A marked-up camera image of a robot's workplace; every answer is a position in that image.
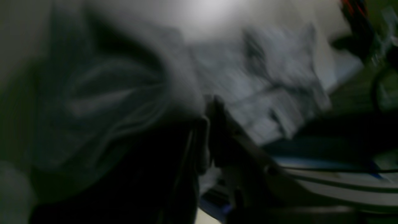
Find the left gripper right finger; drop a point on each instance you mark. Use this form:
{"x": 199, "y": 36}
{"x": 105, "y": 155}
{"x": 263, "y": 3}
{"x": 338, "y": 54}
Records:
{"x": 262, "y": 192}

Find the grey T-shirt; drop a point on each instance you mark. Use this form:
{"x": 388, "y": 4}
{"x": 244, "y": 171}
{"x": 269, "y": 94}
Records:
{"x": 111, "y": 78}

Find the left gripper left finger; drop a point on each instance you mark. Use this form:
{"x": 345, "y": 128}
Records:
{"x": 144, "y": 178}

